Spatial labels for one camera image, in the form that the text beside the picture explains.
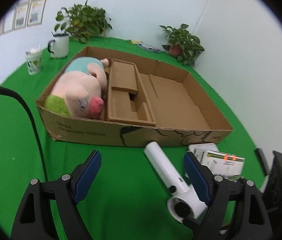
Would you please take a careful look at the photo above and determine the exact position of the white green medicine box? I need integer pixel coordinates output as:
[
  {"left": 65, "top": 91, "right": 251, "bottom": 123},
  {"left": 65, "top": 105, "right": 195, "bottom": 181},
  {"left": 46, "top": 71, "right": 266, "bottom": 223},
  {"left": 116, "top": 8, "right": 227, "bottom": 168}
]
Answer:
[{"left": 201, "top": 150, "right": 245, "bottom": 181}]

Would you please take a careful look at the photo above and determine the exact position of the white handheld device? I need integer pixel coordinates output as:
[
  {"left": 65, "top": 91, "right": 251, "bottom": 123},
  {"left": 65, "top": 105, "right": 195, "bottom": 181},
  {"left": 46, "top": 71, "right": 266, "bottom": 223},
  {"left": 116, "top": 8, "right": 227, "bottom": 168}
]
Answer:
[{"left": 144, "top": 141, "right": 207, "bottom": 223}]

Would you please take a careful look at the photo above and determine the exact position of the pig plush toy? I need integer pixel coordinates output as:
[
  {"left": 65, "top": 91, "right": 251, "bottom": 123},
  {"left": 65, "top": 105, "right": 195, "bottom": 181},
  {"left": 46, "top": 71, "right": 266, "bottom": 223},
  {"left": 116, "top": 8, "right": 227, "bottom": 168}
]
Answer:
[{"left": 44, "top": 57, "right": 113, "bottom": 119}]

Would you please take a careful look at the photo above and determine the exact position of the narrow cardboard insert box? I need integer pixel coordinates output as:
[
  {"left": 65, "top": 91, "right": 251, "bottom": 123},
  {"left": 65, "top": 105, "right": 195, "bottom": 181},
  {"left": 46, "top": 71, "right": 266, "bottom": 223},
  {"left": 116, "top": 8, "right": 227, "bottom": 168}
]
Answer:
[{"left": 106, "top": 59, "right": 156, "bottom": 127}]

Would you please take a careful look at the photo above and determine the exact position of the green tablecloth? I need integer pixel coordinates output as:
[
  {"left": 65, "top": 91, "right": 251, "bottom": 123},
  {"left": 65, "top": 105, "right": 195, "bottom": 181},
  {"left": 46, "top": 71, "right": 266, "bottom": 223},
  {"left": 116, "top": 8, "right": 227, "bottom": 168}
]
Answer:
[{"left": 0, "top": 36, "right": 267, "bottom": 240}]

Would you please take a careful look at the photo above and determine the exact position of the large cardboard tray box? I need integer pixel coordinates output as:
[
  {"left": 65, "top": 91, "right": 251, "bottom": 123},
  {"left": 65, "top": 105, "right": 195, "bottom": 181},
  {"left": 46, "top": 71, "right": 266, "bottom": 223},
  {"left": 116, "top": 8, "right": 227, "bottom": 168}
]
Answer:
[{"left": 36, "top": 46, "right": 233, "bottom": 147}]

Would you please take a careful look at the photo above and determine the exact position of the small potted plant red pot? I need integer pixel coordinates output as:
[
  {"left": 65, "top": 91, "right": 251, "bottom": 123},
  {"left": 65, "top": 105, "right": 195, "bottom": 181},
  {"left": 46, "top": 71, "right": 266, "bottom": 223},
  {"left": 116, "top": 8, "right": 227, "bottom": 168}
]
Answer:
[{"left": 160, "top": 23, "right": 204, "bottom": 67}]

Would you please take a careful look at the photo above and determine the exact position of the paper cup with leaves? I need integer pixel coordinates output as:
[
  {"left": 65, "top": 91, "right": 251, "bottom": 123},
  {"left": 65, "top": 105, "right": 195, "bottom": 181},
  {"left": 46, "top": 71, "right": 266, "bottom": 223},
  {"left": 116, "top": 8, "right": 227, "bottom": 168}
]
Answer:
[{"left": 25, "top": 44, "right": 42, "bottom": 75}]

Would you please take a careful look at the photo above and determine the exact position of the tissue packet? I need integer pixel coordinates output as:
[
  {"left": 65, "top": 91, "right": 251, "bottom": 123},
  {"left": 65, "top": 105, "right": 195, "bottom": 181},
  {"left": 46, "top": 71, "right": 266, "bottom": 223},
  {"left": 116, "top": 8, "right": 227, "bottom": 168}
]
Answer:
[{"left": 138, "top": 43, "right": 161, "bottom": 53}]

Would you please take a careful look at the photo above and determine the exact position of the white enamel mug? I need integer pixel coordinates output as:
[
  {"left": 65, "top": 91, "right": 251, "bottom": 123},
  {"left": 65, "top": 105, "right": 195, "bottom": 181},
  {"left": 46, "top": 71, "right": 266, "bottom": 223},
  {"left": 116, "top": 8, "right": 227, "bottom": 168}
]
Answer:
[{"left": 47, "top": 34, "right": 69, "bottom": 59}]

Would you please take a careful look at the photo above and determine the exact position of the yellow packet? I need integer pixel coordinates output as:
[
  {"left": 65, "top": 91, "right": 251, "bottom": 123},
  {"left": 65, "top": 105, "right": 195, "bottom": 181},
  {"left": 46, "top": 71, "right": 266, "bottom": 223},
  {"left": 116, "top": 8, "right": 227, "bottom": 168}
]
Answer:
[{"left": 129, "top": 40, "right": 143, "bottom": 45}]

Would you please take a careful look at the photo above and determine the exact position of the large potted plant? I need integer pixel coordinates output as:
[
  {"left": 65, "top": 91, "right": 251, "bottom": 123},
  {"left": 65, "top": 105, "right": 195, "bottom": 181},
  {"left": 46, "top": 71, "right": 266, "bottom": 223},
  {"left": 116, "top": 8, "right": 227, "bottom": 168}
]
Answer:
[{"left": 54, "top": 2, "right": 113, "bottom": 43}]

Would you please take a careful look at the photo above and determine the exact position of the black cable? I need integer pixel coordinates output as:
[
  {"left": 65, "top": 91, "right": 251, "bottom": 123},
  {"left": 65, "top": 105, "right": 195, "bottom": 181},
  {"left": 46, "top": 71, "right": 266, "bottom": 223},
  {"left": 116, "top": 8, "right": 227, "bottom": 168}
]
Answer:
[{"left": 0, "top": 86, "right": 48, "bottom": 182}]

